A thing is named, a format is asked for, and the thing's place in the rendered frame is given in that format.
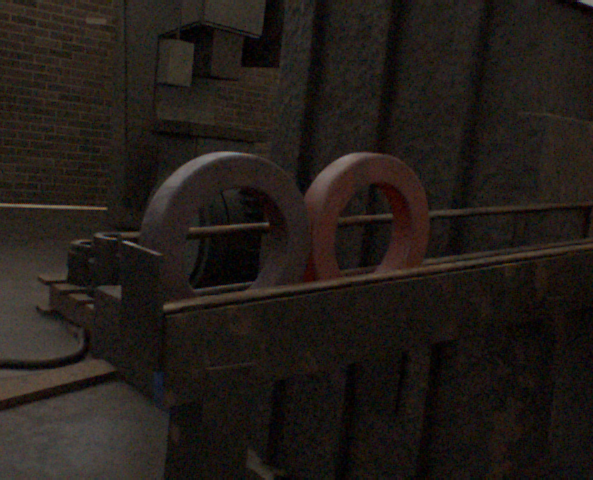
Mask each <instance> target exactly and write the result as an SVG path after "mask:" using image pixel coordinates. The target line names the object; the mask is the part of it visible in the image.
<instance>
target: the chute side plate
mask: <svg viewBox="0 0 593 480"><path fill-rule="evenodd" d="M557 296H568V297H569V298H568V304H567V311H566V312H568V311H574V310H578V309H582V308H586V307H590V306H593V251H588V252H582V253H574V254H568V255H561V256H554V257H548V258H541V259H534V260H527V261H520V262H514V263H507V264H501V265H493V266H486V267H480V268H473V269H467V271H460V272H453V273H446V274H439V275H433V276H426V277H419V278H413V279H406V280H400V281H392V282H385V283H379V284H372V285H366V286H359V287H352V288H346V289H339V290H333V291H325V292H318V293H312V294H305V295H298V296H292V297H285V298H279V299H272V300H265V301H258V302H251V303H245V304H238V305H231V306H225V307H218V308H212V309H205V310H197V311H191V312H184V313H178V314H171V315H165V316H164V374H163V406H164V407H165V408H167V407H172V406H176V405H180V404H184V403H188V402H193V401H197V400H201V399H202V397H203V385H204V375H206V369H207V368H212V367H220V366H228V365H236V364H244V363H253V362H255V363H256V364H257V367H256V377H255V386H256V385H261V384H266V383H270V382H274V381H278V380H283V379H287V378H291V377H295V376H299V375H304V374H308V373H312V372H316V371H320V370H325V369H330V368H334V367H338V366H342V365H346V364H351V363H355V362H359V361H363V360H367V359H372V358H376V357H380V356H384V355H388V354H394V353H398V352H402V351H406V350H410V349H415V348H419V347H423V346H427V345H431V344H436V343H440V342H444V341H449V340H453V339H457V338H462V337H466V336H470V335H474V334H478V333H483V332H487V331H491V330H496V329H500V328H505V327H509V326H513V325H517V324H521V323H526V322H530V321H534V319H538V320H539V318H542V317H543V312H544V305H545V299H546V297H557Z"/></svg>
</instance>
